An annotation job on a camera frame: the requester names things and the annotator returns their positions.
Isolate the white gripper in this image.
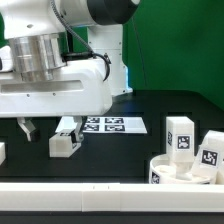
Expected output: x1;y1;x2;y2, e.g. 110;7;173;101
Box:
0;46;112;143

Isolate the white round stool seat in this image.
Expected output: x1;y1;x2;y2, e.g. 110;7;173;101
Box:
149;154;212;184

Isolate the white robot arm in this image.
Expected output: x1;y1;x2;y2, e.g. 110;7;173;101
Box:
0;0;140;140

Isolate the paper sheet with markers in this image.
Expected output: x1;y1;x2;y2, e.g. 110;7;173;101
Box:
83;116;147;134

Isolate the white left border rail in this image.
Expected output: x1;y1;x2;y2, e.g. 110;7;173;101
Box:
0;142;6;165

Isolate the white border rail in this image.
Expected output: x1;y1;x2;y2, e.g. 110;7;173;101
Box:
0;183;224;212
0;142;6;165

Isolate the white front border rail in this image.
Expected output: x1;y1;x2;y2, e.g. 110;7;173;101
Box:
0;183;224;212

